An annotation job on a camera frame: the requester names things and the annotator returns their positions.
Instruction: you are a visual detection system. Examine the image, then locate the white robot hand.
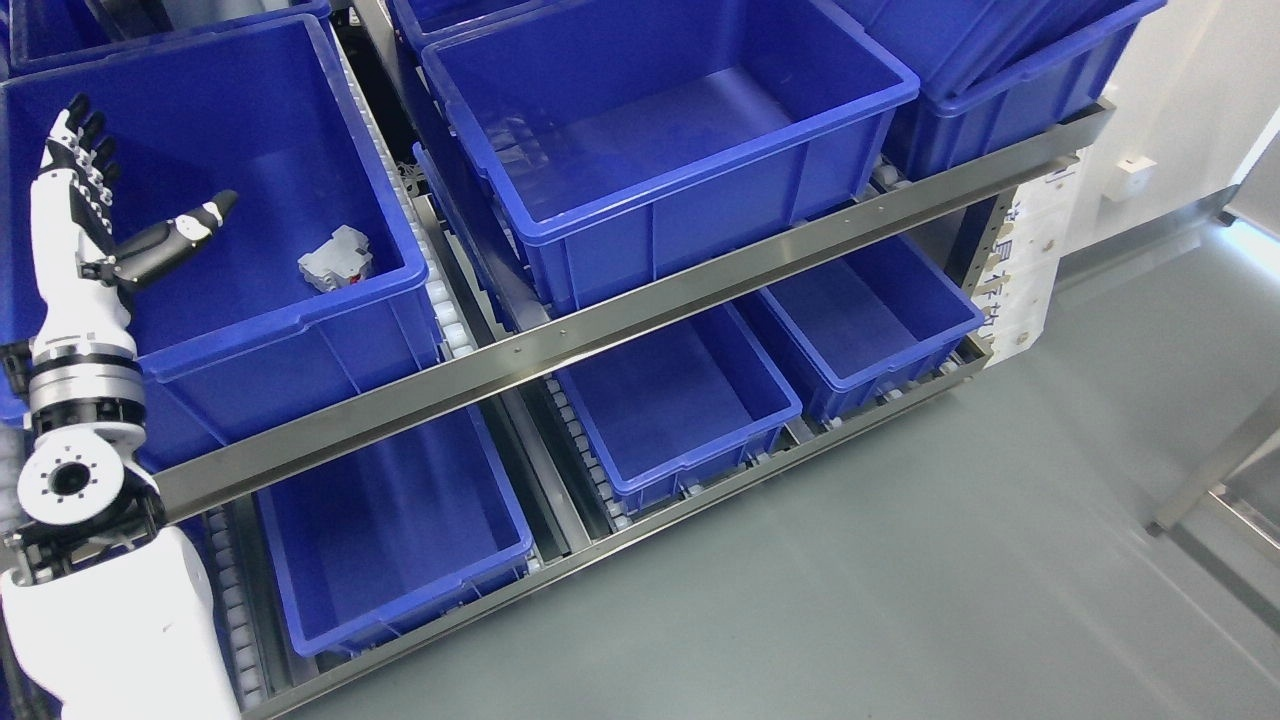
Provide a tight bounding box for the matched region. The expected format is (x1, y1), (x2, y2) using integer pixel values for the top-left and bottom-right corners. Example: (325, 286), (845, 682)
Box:
(29, 94), (239, 351)

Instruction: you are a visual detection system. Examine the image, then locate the grey circuit breaker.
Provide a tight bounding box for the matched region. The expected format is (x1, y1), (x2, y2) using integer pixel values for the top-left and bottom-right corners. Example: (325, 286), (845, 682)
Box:
(297, 225), (374, 293)

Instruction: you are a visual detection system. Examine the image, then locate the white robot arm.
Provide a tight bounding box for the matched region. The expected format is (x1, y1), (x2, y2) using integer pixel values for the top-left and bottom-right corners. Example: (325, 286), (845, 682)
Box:
(3, 94), (241, 719)

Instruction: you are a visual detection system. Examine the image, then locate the steel shelf rack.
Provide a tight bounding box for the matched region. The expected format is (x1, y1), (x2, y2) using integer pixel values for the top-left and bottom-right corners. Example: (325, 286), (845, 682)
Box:
(0, 0), (1119, 720)

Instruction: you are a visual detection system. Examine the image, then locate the blue bin upper left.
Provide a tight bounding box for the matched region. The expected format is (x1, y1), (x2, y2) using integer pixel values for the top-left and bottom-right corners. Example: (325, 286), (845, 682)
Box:
(1, 15), (442, 471)

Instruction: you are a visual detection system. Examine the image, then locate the blue bin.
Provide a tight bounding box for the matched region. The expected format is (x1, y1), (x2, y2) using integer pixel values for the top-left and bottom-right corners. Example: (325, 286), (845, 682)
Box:
(1, 15), (442, 471)
(554, 304), (803, 516)
(733, 236), (986, 424)
(255, 406), (534, 657)
(842, 1), (1162, 181)
(421, 1), (920, 315)

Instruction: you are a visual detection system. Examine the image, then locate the blue bin lower left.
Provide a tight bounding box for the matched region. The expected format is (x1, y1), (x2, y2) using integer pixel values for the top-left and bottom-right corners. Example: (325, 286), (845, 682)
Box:
(255, 406), (534, 657)

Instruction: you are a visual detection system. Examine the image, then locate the blue bin upper middle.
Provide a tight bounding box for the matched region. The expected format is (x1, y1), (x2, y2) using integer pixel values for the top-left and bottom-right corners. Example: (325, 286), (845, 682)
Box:
(421, 1), (920, 315)

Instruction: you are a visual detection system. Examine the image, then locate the blue bin lower middle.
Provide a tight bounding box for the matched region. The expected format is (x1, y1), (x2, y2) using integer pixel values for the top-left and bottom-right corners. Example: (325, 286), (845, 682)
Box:
(554, 304), (803, 516)

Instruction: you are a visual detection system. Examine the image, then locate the blue bin lower right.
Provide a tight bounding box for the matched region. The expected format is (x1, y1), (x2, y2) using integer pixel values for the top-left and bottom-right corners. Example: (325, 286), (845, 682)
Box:
(733, 236), (986, 424)

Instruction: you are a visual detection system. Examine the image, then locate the blue bin upper right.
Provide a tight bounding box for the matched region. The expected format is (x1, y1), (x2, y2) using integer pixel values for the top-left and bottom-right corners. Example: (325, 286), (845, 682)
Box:
(842, 1), (1162, 181)

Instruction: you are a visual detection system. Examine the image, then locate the white labelled side panel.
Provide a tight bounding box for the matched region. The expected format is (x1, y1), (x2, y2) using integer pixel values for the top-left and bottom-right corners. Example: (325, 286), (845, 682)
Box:
(974, 161), (1084, 365)

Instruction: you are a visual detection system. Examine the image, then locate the stainless steel table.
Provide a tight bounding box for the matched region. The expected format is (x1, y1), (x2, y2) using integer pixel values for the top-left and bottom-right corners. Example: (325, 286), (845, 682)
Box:
(1146, 389), (1280, 641)

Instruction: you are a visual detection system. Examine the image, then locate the white wall box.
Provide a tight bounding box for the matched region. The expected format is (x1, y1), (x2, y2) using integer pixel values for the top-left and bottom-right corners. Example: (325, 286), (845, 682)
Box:
(1101, 155), (1158, 202)

